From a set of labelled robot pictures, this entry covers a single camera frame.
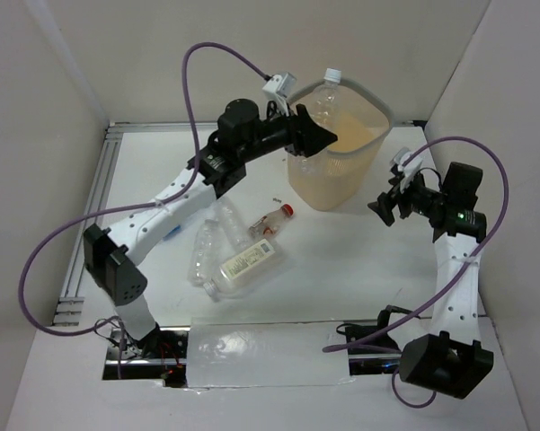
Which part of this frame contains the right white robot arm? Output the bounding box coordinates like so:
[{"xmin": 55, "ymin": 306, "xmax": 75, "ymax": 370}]
[{"xmin": 369, "ymin": 163, "xmax": 494, "ymax": 400}]

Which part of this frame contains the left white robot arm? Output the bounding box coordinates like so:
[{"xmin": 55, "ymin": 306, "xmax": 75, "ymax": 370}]
[{"xmin": 83, "ymin": 99, "xmax": 338, "ymax": 358}]

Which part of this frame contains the beige mesh waste bin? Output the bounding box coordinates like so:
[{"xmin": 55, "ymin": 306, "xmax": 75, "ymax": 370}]
[{"xmin": 287, "ymin": 77, "xmax": 394, "ymax": 211}]

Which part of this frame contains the red cap dirty bottle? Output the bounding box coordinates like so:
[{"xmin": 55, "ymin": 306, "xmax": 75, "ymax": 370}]
[{"xmin": 248, "ymin": 204, "xmax": 294, "ymax": 239}]

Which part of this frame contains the blue cap labelled bottle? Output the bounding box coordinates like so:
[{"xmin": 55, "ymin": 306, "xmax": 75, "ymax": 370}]
[{"xmin": 163, "ymin": 224, "xmax": 181, "ymax": 241}]

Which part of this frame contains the clear crushed bottle left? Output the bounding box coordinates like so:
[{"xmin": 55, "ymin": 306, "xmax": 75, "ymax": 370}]
[{"xmin": 188, "ymin": 219, "xmax": 223, "ymax": 286}]

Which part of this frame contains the square bottle beige label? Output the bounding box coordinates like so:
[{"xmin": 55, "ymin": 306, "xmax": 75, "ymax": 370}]
[{"xmin": 202, "ymin": 238, "xmax": 294, "ymax": 301}]

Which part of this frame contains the white front cover panel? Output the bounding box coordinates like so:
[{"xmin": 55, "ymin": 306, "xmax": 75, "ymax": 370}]
[{"xmin": 186, "ymin": 322, "xmax": 351, "ymax": 389}]

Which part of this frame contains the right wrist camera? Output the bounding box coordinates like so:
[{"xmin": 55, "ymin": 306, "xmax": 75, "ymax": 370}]
[{"xmin": 390, "ymin": 147, "xmax": 423, "ymax": 193}]

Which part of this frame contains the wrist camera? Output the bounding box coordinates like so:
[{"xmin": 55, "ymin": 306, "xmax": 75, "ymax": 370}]
[
  {"xmin": 262, "ymin": 72, "xmax": 297, "ymax": 100},
  {"xmin": 390, "ymin": 147, "xmax": 423, "ymax": 193}
]

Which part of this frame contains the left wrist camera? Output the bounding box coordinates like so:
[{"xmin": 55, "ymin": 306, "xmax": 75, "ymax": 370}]
[{"xmin": 262, "ymin": 72, "xmax": 297, "ymax": 100}]

